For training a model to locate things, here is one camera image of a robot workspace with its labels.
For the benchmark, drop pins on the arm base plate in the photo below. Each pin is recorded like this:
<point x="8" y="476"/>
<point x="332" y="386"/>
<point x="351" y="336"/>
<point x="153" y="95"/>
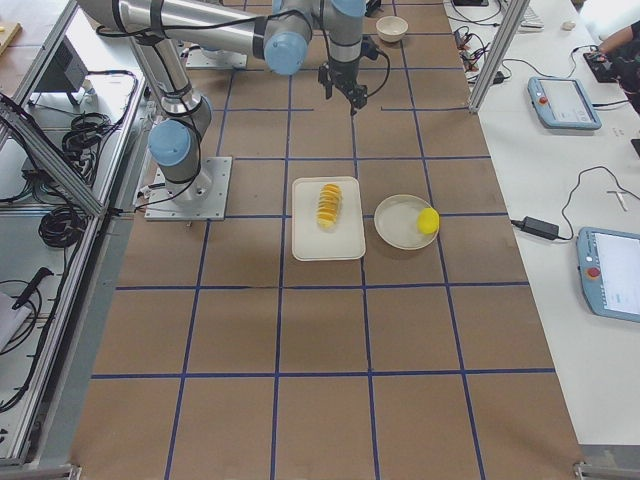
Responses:
<point x="205" y="199"/>

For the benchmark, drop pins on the cream bowl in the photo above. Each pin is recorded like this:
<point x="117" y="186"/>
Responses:
<point x="391" y="29"/>

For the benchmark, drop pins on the near blue teach pendant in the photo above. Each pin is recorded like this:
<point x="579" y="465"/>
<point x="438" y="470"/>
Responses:
<point x="608" y="264"/>

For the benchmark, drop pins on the aluminium frame post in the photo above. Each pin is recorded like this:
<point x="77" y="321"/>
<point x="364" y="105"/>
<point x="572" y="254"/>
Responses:
<point x="499" y="46"/>

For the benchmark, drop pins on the yellow lemon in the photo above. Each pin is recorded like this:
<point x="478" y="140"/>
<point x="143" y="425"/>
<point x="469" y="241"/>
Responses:
<point x="428" y="221"/>

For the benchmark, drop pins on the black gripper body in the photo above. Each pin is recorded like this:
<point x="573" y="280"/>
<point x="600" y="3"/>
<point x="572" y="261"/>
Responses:
<point x="342" y="72"/>

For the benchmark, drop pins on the blue teach pendant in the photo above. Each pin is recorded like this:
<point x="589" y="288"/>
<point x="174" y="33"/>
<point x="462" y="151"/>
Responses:
<point x="608" y="264"/>
<point x="562" y="104"/>

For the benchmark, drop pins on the white rectangular tray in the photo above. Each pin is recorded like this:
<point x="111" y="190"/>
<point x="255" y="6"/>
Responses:
<point x="344" y="239"/>

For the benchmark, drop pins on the far blue teach pendant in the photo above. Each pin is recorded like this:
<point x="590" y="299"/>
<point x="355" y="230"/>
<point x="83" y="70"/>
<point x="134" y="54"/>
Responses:
<point x="562" y="104"/>

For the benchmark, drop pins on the striped orange bread roll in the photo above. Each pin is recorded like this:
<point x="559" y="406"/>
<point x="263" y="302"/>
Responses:
<point x="328" y="206"/>

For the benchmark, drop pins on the white shallow plate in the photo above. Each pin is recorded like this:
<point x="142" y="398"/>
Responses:
<point x="395" y="222"/>

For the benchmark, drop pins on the black power adapter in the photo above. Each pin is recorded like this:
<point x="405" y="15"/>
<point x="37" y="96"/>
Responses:
<point x="540" y="228"/>

